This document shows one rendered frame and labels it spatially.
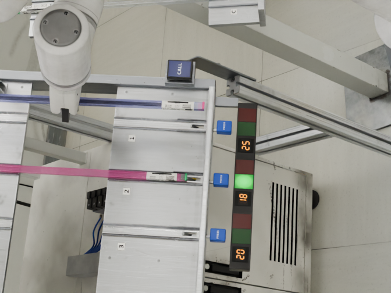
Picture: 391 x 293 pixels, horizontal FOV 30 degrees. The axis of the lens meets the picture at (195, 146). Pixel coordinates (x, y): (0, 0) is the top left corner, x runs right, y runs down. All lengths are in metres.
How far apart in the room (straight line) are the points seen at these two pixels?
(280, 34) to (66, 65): 0.80
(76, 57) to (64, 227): 1.02
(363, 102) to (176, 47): 1.06
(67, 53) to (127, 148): 0.42
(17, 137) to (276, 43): 0.68
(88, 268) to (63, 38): 0.86
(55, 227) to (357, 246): 0.85
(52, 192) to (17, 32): 1.54
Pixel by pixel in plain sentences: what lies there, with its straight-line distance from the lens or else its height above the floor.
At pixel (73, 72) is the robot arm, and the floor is 1.10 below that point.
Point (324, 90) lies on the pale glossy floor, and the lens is 2.29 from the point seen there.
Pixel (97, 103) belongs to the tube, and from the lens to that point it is 1.38.
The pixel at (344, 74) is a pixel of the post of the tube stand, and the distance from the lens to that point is 1.99.
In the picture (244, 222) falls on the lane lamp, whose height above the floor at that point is 0.65.
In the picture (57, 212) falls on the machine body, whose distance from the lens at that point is 2.13.
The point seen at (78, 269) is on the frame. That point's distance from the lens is 1.89.
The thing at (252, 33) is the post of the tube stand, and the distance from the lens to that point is 1.77.
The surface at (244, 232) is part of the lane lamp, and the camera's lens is 1.43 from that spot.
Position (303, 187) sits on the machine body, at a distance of 2.11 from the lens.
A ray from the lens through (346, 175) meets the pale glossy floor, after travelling 2.15.
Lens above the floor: 1.61
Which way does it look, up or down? 37 degrees down
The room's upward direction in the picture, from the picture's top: 73 degrees counter-clockwise
